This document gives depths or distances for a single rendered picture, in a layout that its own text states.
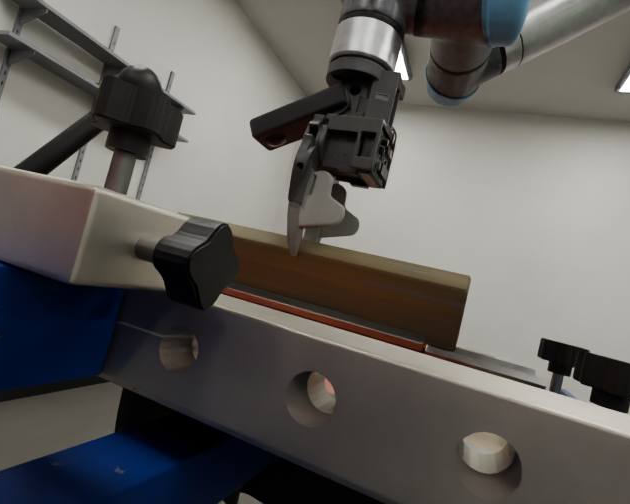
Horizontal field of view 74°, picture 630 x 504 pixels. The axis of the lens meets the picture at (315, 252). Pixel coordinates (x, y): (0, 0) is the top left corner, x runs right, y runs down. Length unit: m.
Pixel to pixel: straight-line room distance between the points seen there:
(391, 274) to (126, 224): 0.29
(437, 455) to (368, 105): 0.37
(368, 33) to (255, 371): 0.38
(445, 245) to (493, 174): 0.79
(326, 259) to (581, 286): 3.84
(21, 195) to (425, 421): 0.17
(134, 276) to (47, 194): 0.04
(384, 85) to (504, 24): 0.13
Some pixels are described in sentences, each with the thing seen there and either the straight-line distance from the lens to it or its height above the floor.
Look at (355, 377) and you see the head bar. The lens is 0.17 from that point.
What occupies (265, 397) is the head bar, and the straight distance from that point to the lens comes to 0.19.
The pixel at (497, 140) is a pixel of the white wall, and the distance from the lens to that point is 4.43.
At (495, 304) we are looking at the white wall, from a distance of 4.11.
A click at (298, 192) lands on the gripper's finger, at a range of 0.43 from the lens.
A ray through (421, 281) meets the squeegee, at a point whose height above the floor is 1.08.
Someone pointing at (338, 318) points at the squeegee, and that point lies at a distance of 0.45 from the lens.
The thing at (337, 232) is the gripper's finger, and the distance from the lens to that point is 0.48.
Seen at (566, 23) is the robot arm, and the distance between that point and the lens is 0.68.
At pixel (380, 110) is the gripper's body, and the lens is 0.46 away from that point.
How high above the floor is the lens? 1.07
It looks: 3 degrees up
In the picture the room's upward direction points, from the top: 14 degrees clockwise
